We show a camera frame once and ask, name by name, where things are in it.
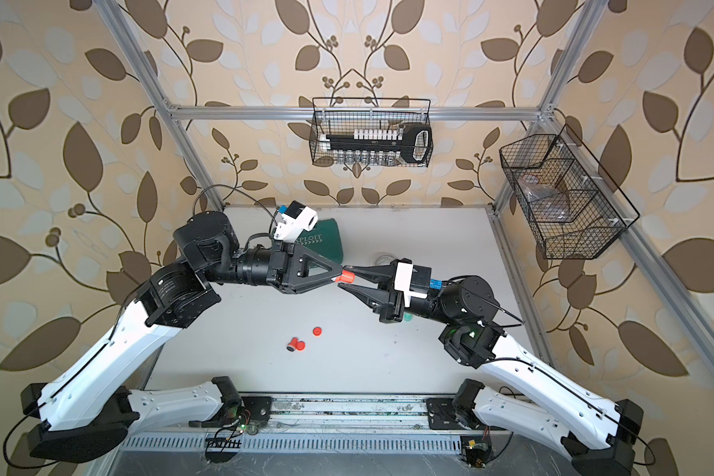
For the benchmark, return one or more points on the red stamp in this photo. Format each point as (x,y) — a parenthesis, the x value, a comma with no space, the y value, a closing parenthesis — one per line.
(346,277)
(292,346)

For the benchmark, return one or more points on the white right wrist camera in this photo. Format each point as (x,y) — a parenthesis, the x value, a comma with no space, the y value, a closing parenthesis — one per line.
(414,282)

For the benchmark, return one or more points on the clear packing tape roll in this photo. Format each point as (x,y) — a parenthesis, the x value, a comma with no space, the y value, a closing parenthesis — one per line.
(385,259)

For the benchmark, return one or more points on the plastic bag in basket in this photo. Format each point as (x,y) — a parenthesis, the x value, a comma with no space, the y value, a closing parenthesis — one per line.
(545,203)

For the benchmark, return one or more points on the black wire basket right wall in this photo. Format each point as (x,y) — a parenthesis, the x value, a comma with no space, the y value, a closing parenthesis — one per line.
(573,206)

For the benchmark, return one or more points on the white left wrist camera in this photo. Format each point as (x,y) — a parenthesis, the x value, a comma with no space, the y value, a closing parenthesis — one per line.
(296,218)

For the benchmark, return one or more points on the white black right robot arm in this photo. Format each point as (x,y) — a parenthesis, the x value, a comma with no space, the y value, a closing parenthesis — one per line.
(598,436)

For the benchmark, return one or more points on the black wire basket back wall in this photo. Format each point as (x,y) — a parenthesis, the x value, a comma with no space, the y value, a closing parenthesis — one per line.
(344,114)

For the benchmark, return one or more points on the green plastic tool case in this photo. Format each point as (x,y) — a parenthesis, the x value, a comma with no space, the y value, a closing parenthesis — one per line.
(324,240)

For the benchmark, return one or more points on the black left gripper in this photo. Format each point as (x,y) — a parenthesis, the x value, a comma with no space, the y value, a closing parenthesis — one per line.
(286,267)

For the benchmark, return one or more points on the aluminium cage frame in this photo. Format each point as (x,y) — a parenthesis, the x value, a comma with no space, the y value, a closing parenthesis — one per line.
(635,79)

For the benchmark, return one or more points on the black wire basket wall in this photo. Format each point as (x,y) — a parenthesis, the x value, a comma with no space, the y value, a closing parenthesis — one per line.
(344,114)
(573,206)

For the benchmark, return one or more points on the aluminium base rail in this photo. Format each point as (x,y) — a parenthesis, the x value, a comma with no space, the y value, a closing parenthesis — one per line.
(330,424)

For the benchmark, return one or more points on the black white tool in basket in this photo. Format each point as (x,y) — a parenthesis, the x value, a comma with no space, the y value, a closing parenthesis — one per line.
(411,144)

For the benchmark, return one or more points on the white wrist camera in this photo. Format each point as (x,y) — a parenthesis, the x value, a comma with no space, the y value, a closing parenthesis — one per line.
(414,282)
(296,218)

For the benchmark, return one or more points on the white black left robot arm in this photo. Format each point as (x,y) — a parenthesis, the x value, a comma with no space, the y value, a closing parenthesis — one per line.
(88,411)

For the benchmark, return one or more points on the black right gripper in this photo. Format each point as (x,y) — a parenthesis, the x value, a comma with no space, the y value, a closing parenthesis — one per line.
(387,299)

